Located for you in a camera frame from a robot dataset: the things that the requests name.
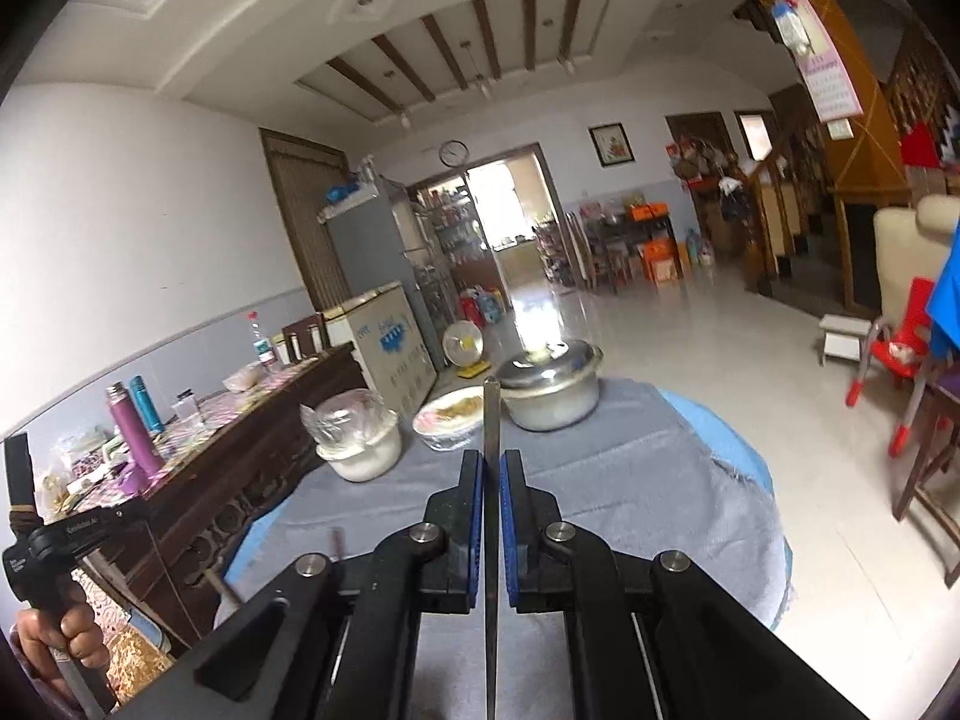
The round wall clock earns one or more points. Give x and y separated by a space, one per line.
453 154

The wall calendar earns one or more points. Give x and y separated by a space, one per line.
820 67

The white bowl with plastic wrap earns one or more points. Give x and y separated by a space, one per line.
356 433

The purple thermos bottle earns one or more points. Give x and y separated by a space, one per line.
140 444

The patterned bowl with food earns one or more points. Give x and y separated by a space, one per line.
450 421

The clear water bottle red cap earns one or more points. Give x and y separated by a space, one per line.
265 350

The dark chopstick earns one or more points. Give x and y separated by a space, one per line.
491 537

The grey felt tablecloth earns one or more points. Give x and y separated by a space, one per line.
647 471

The clear plastic cup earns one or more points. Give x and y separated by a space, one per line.
187 410

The framed wall picture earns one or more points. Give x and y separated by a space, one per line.
611 144

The white chest freezer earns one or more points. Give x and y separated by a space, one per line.
387 343

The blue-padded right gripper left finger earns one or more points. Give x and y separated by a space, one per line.
330 639

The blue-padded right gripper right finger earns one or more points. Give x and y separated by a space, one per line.
648 638

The blue thermos bottle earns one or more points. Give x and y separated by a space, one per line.
145 406

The dark wooden sideboard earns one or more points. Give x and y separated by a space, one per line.
197 515

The small floor fan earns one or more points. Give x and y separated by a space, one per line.
464 348

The red plastic chair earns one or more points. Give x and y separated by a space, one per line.
904 350

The aluminium pot with lid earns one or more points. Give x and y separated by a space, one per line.
552 387

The person's left hand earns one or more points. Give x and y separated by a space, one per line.
76 634

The small white step stool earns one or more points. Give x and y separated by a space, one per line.
842 337

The grey refrigerator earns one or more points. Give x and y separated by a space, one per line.
380 235

